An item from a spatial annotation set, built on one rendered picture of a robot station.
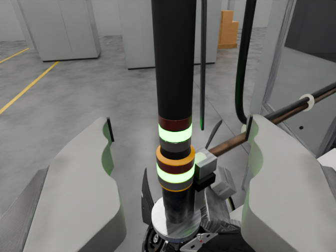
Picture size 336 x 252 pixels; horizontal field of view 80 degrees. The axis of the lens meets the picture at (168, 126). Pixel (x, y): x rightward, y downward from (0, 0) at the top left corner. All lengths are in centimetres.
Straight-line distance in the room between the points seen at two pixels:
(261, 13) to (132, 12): 996
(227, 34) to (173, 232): 833
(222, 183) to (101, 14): 1207
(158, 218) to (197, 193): 7
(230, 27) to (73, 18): 528
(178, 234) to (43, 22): 764
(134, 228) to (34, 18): 691
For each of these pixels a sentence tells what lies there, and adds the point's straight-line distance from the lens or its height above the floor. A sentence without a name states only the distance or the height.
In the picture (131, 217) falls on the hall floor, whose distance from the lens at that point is 209.
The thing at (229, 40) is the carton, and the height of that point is 24.
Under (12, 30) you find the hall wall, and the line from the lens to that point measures 1388.
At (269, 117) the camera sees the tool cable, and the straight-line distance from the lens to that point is 35.
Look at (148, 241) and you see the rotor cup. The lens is 59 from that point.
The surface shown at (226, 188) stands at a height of 113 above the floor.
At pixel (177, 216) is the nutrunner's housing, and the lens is 29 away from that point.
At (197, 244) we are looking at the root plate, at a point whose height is 126.
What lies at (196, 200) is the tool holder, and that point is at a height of 149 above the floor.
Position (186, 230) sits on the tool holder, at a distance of 30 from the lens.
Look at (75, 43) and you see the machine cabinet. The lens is 762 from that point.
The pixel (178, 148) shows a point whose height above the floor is 159.
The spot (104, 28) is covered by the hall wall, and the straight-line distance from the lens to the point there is 1256.
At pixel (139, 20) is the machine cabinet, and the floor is 123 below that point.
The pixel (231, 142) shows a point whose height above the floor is 155.
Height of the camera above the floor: 172
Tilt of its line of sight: 33 degrees down
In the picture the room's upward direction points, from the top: 2 degrees counter-clockwise
